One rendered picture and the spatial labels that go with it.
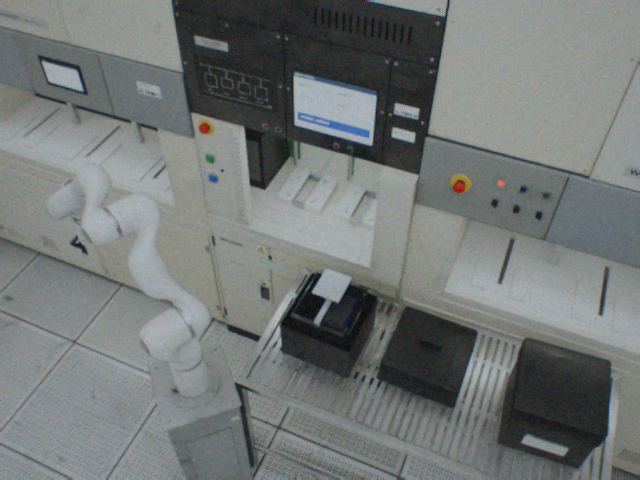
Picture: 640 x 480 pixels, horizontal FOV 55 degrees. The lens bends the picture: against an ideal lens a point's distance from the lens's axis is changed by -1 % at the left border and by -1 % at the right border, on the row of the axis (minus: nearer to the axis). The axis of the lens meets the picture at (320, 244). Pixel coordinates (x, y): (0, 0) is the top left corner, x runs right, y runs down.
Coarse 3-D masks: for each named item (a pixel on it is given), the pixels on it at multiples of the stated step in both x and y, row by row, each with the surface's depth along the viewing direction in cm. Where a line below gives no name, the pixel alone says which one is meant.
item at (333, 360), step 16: (304, 288) 232; (368, 304) 233; (288, 320) 226; (368, 320) 223; (288, 336) 221; (304, 336) 216; (352, 336) 235; (368, 336) 236; (288, 352) 229; (304, 352) 224; (320, 352) 219; (336, 352) 214; (352, 352) 215; (336, 368) 222; (352, 368) 226
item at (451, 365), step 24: (408, 312) 232; (408, 336) 224; (432, 336) 224; (456, 336) 224; (384, 360) 217; (408, 360) 217; (432, 360) 217; (456, 360) 218; (408, 384) 218; (432, 384) 211; (456, 384) 211
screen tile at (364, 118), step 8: (336, 96) 194; (344, 96) 193; (352, 96) 192; (360, 96) 191; (336, 104) 197; (352, 104) 194; (360, 104) 193; (368, 104) 192; (336, 112) 199; (344, 112) 197; (352, 112) 196; (368, 112) 194; (352, 120) 198; (360, 120) 197; (368, 120) 196
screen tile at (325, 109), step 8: (304, 88) 197; (312, 88) 196; (320, 88) 195; (328, 88) 193; (320, 96) 197; (328, 96) 196; (304, 104) 202; (312, 104) 200; (320, 104) 199; (328, 104) 198; (312, 112) 203; (320, 112) 201; (328, 112) 200
